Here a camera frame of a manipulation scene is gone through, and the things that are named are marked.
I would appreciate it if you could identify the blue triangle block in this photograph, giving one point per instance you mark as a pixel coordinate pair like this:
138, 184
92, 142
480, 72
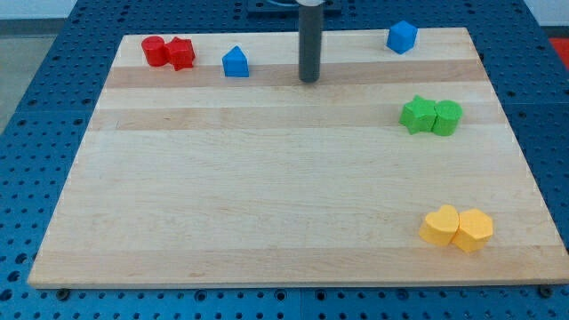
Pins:
235, 63

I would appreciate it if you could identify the blue cube block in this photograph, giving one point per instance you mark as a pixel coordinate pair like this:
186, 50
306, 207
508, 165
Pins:
401, 37

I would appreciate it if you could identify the wooden board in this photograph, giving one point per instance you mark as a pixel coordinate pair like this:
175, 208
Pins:
191, 179

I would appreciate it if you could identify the green star block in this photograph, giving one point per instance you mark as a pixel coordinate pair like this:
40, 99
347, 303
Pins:
418, 115

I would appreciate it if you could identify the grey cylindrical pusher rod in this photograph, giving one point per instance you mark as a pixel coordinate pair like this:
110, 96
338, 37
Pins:
311, 20

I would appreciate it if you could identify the red star block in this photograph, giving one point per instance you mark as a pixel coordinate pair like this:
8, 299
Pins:
180, 53

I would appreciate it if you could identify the yellow heart block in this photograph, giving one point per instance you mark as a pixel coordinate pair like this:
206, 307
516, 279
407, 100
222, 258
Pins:
440, 227

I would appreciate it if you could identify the green cylinder block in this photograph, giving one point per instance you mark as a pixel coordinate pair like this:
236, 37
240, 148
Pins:
449, 114

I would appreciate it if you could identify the red cylinder block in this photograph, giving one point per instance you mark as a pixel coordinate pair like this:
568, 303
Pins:
154, 51

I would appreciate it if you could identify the yellow hexagon block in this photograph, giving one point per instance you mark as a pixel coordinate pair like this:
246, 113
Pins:
474, 231

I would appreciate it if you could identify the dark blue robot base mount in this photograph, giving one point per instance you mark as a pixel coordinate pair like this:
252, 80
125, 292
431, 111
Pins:
286, 7

